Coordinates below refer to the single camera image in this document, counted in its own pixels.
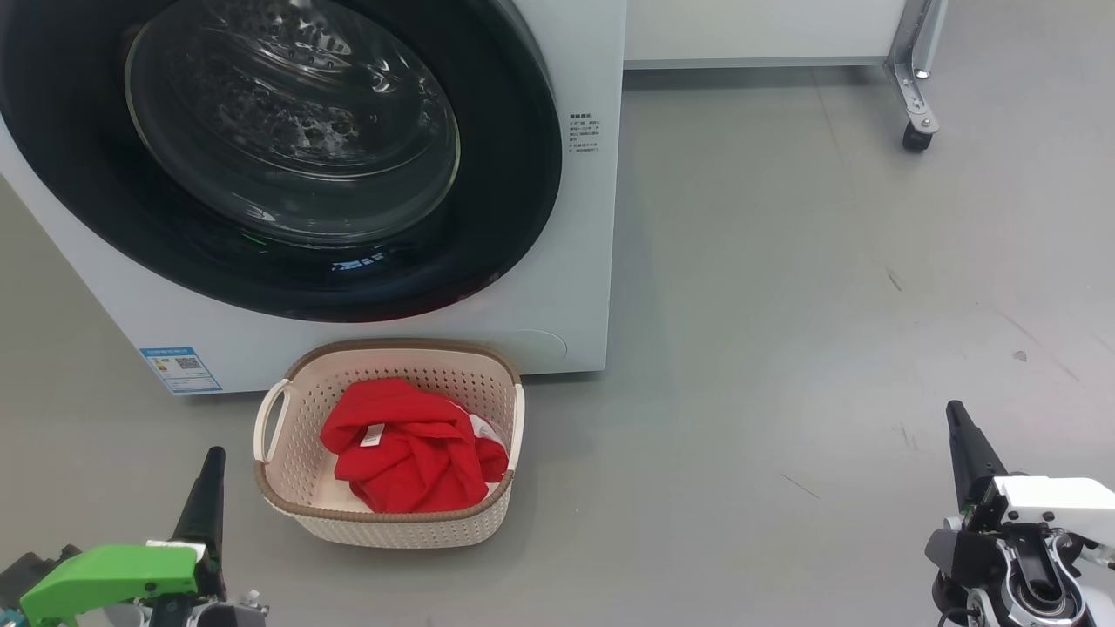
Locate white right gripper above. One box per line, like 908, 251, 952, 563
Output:
925, 400, 1115, 593

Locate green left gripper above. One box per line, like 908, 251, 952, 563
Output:
19, 446, 227, 627

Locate red and white garment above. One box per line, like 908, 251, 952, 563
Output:
320, 377, 510, 515

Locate cream laundry basket brown rim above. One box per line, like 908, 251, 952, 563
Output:
253, 338, 526, 549

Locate white front-load washing machine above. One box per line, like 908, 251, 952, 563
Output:
0, 0, 628, 397

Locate blue energy label sticker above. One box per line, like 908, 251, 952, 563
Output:
139, 347, 223, 397

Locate silver metal cart leg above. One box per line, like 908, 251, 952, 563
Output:
884, 0, 949, 136

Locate perforated steel washer drum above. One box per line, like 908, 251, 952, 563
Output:
131, 0, 454, 236

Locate white cart panel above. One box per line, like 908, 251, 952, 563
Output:
624, 0, 911, 71

